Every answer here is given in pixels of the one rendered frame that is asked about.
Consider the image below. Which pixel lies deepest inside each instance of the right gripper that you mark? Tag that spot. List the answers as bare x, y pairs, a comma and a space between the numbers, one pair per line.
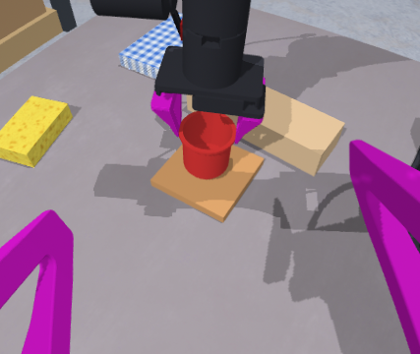
218, 78

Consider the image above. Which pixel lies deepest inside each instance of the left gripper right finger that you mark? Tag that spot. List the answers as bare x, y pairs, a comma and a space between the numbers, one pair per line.
388, 193

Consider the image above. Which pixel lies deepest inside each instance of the blue checked towel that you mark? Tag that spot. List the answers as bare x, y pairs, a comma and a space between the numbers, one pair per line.
145, 54

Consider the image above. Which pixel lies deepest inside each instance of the orange square coaster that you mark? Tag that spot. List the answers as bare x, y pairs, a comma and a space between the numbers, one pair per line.
215, 197

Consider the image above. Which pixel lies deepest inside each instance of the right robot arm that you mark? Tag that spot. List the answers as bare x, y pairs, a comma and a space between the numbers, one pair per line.
216, 19

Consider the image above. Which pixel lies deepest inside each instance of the yellow sponge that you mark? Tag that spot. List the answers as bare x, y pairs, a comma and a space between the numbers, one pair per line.
33, 129

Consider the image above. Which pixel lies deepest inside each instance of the tan rectangular block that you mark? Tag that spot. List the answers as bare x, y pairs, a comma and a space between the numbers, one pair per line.
295, 132

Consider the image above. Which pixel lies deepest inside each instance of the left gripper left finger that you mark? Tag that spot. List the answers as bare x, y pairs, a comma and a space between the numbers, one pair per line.
49, 242

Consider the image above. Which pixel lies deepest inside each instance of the red cup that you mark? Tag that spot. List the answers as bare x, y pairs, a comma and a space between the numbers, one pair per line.
207, 131

